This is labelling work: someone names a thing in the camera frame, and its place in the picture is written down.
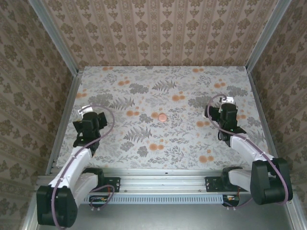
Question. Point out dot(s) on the aluminium base beam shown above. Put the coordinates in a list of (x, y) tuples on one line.
[(163, 182)]

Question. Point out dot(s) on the aluminium frame post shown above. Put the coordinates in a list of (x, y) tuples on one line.
[(56, 38), (266, 36)]

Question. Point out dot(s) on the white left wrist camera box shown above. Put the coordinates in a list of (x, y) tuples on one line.
[(86, 110)]

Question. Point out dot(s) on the aluminium side rail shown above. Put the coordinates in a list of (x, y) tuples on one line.
[(259, 103), (69, 103)]

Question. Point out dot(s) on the small connector board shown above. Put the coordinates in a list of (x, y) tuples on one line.
[(231, 198), (98, 199)]

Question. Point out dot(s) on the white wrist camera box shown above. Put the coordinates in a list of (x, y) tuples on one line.
[(86, 110), (229, 100)]

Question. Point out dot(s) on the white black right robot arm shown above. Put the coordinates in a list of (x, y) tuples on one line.
[(271, 182)]

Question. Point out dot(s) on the grey metal sheet panel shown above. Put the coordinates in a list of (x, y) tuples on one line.
[(163, 218)]

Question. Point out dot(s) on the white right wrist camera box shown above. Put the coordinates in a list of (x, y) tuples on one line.
[(229, 100)]

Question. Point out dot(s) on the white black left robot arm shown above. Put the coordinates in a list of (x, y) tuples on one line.
[(57, 206)]

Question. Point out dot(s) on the pink round charging case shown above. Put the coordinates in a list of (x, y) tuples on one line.
[(162, 117)]

